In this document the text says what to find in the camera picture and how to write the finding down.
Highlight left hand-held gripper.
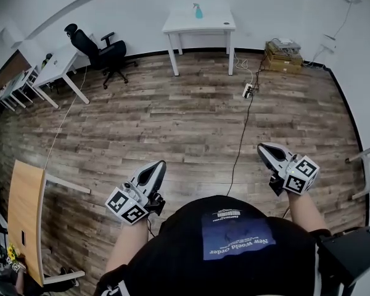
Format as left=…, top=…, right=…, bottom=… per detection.
left=104, top=160, right=167, bottom=226

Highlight small white desk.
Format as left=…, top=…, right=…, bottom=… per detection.
left=0, top=66, right=39, bottom=112

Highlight person's right forearm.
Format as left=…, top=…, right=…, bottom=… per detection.
left=288, top=189, right=327, bottom=232

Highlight white table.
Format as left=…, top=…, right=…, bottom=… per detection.
left=162, top=6, right=237, bottom=77

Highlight thin white cable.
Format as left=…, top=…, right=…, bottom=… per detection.
left=44, top=65, right=89, bottom=169

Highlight brown cardboard box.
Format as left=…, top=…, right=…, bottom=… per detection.
left=261, top=40, right=303, bottom=73

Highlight white wall socket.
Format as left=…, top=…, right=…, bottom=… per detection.
left=320, top=33, right=339, bottom=54

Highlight black floor cable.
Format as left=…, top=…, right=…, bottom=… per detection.
left=226, top=62, right=257, bottom=197

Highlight yellow flowers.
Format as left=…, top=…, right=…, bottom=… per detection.
left=6, top=244, right=22, bottom=265

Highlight person's left forearm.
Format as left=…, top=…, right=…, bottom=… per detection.
left=104, top=216, right=150, bottom=273

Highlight wooden table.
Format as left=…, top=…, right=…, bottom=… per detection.
left=6, top=160, right=92, bottom=287

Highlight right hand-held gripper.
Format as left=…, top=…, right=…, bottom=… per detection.
left=257, top=142, right=320, bottom=197

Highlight black mounted device box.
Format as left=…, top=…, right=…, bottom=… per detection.
left=316, top=225, right=370, bottom=296

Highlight black office chair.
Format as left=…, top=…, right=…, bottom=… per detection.
left=64, top=23, right=139, bottom=89

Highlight black printed t-shirt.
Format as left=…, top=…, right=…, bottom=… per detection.
left=94, top=195, right=332, bottom=296

